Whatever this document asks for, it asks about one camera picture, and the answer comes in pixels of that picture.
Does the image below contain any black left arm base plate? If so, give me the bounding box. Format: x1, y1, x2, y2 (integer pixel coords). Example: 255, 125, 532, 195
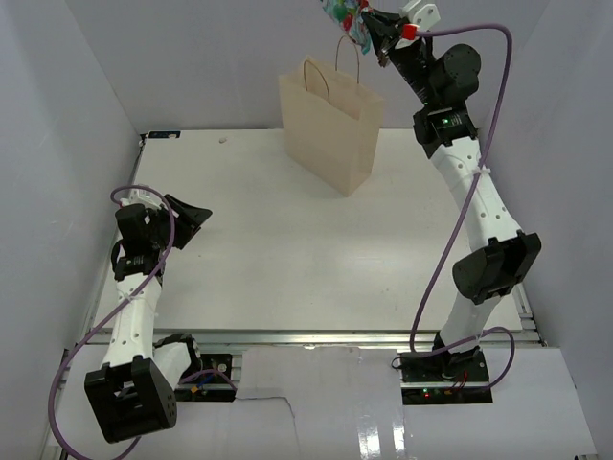
174, 353, 236, 403

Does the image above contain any teal snack bag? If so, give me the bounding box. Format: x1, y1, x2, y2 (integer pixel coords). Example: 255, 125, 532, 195
320, 0, 372, 55

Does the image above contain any cream paper bag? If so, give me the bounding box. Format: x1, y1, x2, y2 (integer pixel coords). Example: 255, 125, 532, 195
278, 56, 384, 196

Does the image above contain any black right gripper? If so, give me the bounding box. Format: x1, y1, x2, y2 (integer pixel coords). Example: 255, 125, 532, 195
366, 7, 442, 109

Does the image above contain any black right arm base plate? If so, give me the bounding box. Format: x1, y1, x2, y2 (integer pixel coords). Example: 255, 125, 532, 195
392, 351, 493, 406

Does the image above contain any aluminium table edge rail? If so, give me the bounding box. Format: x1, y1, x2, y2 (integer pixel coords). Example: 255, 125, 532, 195
85, 328, 545, 349

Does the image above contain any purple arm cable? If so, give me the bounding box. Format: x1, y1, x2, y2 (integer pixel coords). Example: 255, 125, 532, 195
49, 185, 237, 459
390, 24, 516, 394

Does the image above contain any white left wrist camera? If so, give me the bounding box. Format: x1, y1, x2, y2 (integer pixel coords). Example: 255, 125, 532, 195
120, 189, 164, 210

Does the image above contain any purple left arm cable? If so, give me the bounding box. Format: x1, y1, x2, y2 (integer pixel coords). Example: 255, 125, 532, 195
49, 185, 237, 459

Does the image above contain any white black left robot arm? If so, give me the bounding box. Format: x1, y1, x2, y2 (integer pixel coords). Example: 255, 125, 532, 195
84, 191, 212, 444

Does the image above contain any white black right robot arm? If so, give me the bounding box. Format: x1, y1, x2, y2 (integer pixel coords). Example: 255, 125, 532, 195
360, 1, 542, 382

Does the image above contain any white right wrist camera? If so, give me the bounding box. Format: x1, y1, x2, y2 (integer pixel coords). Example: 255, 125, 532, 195
399, 0, 441, 41

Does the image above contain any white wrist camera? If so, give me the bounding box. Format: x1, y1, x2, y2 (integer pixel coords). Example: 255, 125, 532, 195
399, 0, 441, 41
120, 189, 164, 210

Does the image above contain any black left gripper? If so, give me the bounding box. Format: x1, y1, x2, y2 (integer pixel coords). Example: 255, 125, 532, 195
148, 195, 211, 252

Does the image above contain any blue label sticker left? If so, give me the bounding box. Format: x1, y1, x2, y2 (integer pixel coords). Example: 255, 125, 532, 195
147, 130, 181, 139

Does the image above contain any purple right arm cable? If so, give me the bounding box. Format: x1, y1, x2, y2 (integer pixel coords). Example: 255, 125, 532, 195
390, 24, 516, 394

